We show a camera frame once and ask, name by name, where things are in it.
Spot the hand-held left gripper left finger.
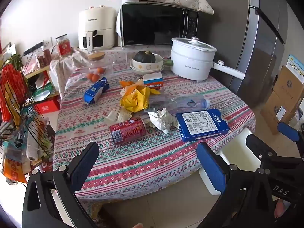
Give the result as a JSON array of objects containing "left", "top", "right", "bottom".
[{"left": 22, "top": 142, "right": 100, "bottom": 228}]

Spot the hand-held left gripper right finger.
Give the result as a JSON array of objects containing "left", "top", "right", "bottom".
[{"left": 196, "top": 142, "right": 277, "bottom": 228}]

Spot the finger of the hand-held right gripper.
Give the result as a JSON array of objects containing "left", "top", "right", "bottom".
[
  {"left": 246, "top": 134, "right": 304, "bottom": 171},
  {"left": 277, "top": 122, "right": 304, "bottom": 146}
]

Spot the blue milk carton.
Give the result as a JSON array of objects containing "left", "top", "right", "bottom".
[{"left": 83, "top": 77, "right": 110, "bottom": 105}]

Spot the person's right hand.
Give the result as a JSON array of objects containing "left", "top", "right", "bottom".
[{"left": 274, "top": 198, "right": 289, "bottom": 219}]

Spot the white stool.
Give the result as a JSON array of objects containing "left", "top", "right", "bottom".
[{"left": 199, "top": 128, "right": 262, "bottom": 195}]

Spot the flat blue box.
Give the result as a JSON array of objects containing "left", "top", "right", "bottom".
[{"left": 175, "top": 109, "right": 230, "bottom": 143}]

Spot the white paper towel roll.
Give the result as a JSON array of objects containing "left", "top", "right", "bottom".
[{"left": 26, "top": 133, "right": 38, "bottom": 162}]

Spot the red soda can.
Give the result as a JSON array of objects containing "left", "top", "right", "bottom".
[{"left": 109, "top": 117, "right": 146, "bottom": 145}]

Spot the patterned tablecloth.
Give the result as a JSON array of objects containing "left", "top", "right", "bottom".
[{"left": 53, "top": 62, "right": 256, "bottom": 207}]

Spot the white paper receipt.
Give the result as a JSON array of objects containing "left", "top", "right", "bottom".
[{"left": 104, "top": 109, "right": 133, "bottom": 125}]

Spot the orange plastic bag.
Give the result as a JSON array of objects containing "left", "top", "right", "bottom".
[{"left": 2, "top": 159, "right": 28, "bottom": 183}]

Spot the red gift box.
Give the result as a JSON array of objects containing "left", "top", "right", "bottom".
[{"left": 33, "top": 98, "right": 60, "bottom": 118}]

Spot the crumpled white paper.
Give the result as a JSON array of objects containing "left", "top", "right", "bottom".
[{"left": 145, "top": 108, "right": 180, "bottom": 134}]

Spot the clear plastic bottle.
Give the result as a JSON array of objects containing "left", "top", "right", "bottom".
[{"left": 149, "top": 94, "right": 211, "bottom": 112}]

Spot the grey refrigerator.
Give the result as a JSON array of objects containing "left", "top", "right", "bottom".
[{"left": 228, "top": 0, "right": 289, "bottom": 107}]

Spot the green packet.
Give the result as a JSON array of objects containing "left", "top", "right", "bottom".
[{"left": 32, "top": 83, "right": 56, "bottom": 101}]

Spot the yellow plastic bag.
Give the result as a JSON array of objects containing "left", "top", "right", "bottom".
[{"left": 120, "top": 81, "right": 151, "bottom": 113}]

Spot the wooden shelf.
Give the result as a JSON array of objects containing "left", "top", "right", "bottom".
[{"left": 24, "top": 64, "right": 61, "bottom": 105}]

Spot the white red blue carton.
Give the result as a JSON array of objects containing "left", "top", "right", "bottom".
[{"left": 143, "top": 73, "right": 164, "bottom": 90}]

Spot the glass jar with wooden lid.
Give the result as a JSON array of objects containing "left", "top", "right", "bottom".
[{"left": 81, "top": 52, "right": 114, "bottom": 76}]

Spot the white electric pot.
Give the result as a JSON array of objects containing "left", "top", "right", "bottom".
[{"left": 170, "top": 37, "right": 245, "bottom": 81}]

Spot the white plate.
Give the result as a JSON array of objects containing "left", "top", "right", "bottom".
[{"left": 130, "top": 64, "right": 165, "bottom": 75}]

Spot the white bowl with flower print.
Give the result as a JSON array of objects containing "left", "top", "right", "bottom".
[{"left": 132, "top": 52, "right": 163, "bottom": 71}]

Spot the glass jar with red label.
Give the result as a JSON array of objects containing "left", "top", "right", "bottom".
[{"left": 56, "top": 34, "right": 72, "bottom": 57}]

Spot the dark green squash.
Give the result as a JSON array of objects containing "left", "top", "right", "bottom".
[{"left": 133, "top": 50, "right": 156, "bottom": 64}]

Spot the black power strip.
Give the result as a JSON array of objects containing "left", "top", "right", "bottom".
[{"left": 22, "top": 41, "right": 45, "bottom": 55}]

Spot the white air fryer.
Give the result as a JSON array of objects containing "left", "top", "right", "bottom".
[{"left": 78, "top": 6, "right": 117, "bottom": 51}]

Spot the black microwave oven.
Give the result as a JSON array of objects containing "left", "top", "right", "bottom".
[{"left": 119, "top": 2, "right": 199, "bottom": 48}]

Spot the wall poster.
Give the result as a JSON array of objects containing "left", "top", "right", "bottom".
[{"left": 286, "top": 54, "right": 304, "bottom": 84}]

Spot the black wire rack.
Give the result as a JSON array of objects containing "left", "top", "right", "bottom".
[{"left": 0, "top": 55, "right": 56, "bottom": 186}]

